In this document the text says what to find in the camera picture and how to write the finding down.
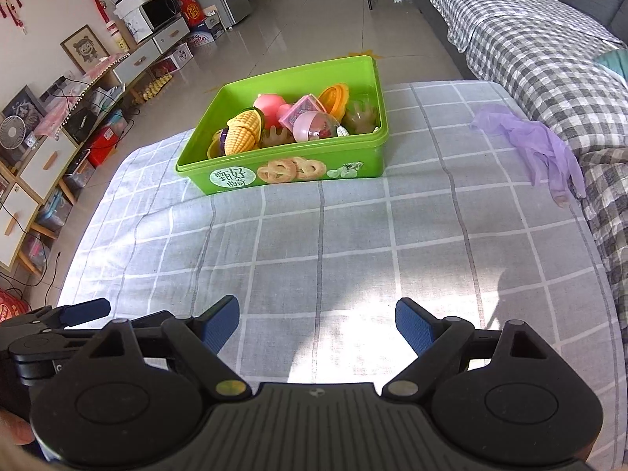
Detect red printed bag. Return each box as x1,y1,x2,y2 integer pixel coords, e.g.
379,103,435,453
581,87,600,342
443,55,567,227
0,289,25,325

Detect yellow toy corn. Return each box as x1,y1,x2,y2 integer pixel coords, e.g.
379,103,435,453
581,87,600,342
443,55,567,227
226,109,266,155

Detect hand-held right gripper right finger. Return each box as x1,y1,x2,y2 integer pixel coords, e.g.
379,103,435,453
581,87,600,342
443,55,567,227
382,298,545,398

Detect small white fan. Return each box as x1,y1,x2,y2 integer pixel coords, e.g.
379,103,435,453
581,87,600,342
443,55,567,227
0,114,29,150

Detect grey grid table cloth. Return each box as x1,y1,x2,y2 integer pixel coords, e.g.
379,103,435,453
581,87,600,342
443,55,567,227
56,81,624,471

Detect black white plaid cover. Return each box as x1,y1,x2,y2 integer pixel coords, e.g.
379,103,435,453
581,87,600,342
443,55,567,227
406,0,628,305

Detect pink clear capsule ball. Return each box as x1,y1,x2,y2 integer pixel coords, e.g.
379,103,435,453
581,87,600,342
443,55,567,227
293,110,341,143

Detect red storage box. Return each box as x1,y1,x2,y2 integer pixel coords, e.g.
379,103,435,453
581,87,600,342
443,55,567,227
86,126,119,168

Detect translucent brown hand toy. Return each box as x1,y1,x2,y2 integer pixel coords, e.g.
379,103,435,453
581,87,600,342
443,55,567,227
259,125,295,147
341,100,381,134

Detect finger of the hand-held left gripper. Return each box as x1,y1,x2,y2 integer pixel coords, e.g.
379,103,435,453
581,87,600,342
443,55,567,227
0,298,111,341
10,310,172,360

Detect purple glove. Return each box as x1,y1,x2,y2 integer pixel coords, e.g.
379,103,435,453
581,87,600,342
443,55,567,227
470,104,587,207

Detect person's left hand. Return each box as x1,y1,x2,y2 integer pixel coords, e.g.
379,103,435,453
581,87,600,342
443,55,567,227
0,408,36,448

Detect teal patterned pillow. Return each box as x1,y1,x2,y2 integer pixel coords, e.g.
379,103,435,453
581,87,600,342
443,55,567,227
596,49,628,82

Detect pink block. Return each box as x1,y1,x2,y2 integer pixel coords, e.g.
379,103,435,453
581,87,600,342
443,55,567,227
279,94,327,129

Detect pink animal squeeze toy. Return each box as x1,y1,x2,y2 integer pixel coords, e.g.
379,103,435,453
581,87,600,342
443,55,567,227
252,92,290,121

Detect dark framed picture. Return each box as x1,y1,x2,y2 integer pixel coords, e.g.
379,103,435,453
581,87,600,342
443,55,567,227
2,85,47,126

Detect green plastic box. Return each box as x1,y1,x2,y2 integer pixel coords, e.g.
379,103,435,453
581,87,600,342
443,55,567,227
175,55,391,197

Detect framed cartoon picture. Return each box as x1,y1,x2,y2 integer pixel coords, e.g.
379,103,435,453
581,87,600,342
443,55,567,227
60,24,110,75

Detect orange disc toy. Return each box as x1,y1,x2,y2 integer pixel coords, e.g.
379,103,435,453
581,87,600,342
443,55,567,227
318,83,350,116

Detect red gift box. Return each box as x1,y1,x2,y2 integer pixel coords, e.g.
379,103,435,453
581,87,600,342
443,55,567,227
177,0,203,25

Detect row of yellow toys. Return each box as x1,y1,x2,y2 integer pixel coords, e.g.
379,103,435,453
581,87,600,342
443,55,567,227
142,75,175,99

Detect white red cardboard box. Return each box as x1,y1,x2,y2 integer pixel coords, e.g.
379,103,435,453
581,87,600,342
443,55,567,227
150,42,193,73

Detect white wooden cabinet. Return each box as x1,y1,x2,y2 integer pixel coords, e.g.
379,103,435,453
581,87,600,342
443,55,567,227
0,17,192,276

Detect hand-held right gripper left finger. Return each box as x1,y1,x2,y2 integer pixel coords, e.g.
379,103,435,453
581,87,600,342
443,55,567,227
91,296,253,400

